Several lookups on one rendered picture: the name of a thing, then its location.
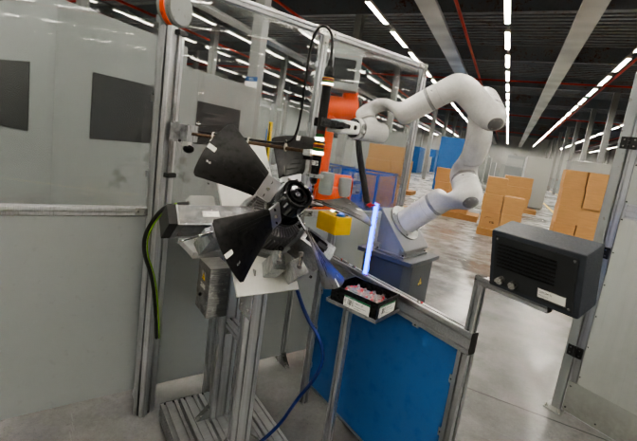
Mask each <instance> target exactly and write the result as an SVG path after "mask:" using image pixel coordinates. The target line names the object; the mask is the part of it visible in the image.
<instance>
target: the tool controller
mask: <svg viewBox="0 0 637 441"><path fill-rule="evenodd" d="M604 249H605V244H602V243H598V242H594V241H591V240H587V239H583V238H579V237H575V236H571V235H568V234H564V233H560V232H556V231H552V230H546V229H542V228H538V227H534V226H530V225H526V224H522V223H519V222H515V221H510V222H508V223H506V224H504V225H502V226H499V227H497V228H495V229H493V232H492V248H491V263H490V278H489V283H490V284H491V285H494V286H497V287H499V288H502V289H504V290H507V291H509V292H511V293H514V294H516V295H519V296H520V297H523V298H525V299H528V300H530V301H533V302H535V303H539V304H541V305H544V306H546V307H549V308H551V309H553V310H555V311H557V312H560V313H562V314H565V315H567V316H570V317H572V318H575V319H579V318H580V317H581V316H583V315H584V314H585V313H586V312H588V311H589V310H590V309H591V308H592V307H594V306H595V304H596V298H597V291H598V286H599V279H600V273H601V267H602V261H603V255H604Z"/></svg>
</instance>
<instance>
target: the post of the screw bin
mask: <svg viewBox="0 0 637 441"><path fill-rule="evenodd" d="M352 316H353V313H351V312H349V311H347V310H345V309H343V313H342V319H341V325H340V331H339V337H338V343H337V354H336V360H335V366H334V372H333V378H332V384H331V390H330V396H329V402H328V408H327V414H326V420H325V426H324V432H323V438H322V441H332V438H333V431H334V426H335V420H336V414H337V403H338V398H339V392H340V386H341V380H342V374H343V368H344V362H345V357H346V351H347V345H348V339H349V333H350V327H351V321H352Z"/></svg>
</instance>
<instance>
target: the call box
mask: <svg viewBox="0 0 637 441"><path fill-rule="evenodd" d="M351 225H352V217H349V216H337V213H336V212H333V211H318V221H317V228H319V229H321V230H324V231H326V232H329V233H331V234H333V235H350V230H351Z"/></svg>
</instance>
